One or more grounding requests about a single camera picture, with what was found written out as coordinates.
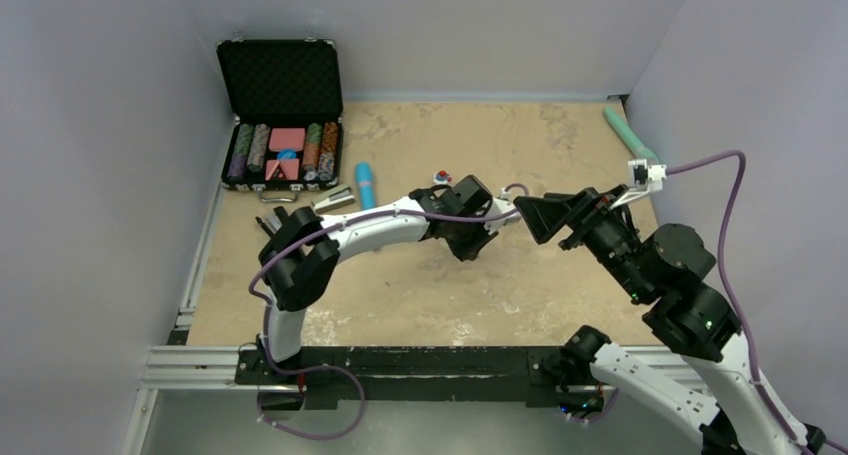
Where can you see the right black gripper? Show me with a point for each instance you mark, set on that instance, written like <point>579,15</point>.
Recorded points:
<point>575,210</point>

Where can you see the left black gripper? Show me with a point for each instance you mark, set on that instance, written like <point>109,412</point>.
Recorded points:
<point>471,251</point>

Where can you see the grey-green stapler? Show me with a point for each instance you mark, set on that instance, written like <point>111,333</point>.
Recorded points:
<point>338,197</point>

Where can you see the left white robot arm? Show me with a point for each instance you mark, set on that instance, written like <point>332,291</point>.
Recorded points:
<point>301,256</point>

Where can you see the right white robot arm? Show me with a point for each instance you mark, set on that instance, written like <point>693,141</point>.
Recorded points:
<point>739,413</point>

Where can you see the small colourful figurine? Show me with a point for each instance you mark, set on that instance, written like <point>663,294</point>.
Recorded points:
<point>441,177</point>

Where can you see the mint green tube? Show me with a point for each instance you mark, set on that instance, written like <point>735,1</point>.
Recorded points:
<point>628,137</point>

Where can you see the blue cylindrical tube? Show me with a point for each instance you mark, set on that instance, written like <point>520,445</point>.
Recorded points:
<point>365,183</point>

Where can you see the black poker chip case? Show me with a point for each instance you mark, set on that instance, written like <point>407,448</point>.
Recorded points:
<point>281,84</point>

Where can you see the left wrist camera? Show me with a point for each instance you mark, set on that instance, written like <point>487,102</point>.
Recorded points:
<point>502,211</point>

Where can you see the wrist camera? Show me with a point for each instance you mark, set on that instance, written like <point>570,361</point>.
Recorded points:
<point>502,211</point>
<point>647,178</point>

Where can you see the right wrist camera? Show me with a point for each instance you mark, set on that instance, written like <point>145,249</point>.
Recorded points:
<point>647,178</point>

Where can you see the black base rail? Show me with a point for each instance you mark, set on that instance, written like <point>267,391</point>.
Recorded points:
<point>535,376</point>

